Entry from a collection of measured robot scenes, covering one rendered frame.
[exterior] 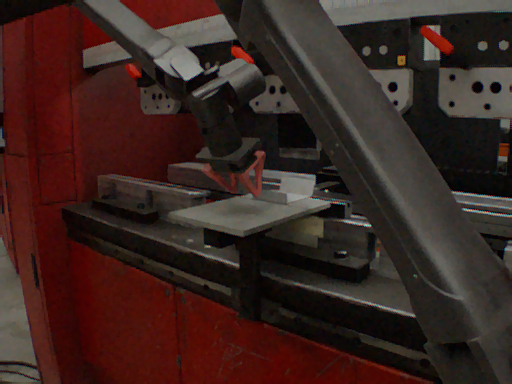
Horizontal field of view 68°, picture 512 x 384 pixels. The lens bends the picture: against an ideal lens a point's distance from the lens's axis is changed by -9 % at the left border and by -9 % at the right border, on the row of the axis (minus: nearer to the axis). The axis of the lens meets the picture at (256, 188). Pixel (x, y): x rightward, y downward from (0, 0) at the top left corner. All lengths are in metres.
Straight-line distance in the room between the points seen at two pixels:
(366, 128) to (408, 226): 0.07
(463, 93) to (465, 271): 0.45
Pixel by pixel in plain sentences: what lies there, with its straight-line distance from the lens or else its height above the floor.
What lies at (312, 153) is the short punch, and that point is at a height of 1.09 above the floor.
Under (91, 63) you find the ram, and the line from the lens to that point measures 1.46.
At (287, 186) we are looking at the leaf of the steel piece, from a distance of 0.92.
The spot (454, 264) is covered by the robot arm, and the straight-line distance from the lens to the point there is 0.29.
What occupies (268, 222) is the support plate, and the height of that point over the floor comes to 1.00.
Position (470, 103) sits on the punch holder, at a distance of 0.70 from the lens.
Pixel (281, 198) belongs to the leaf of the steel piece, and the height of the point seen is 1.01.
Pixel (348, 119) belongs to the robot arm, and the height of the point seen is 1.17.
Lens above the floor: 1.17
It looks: 10 degrees down
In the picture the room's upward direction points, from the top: straight up
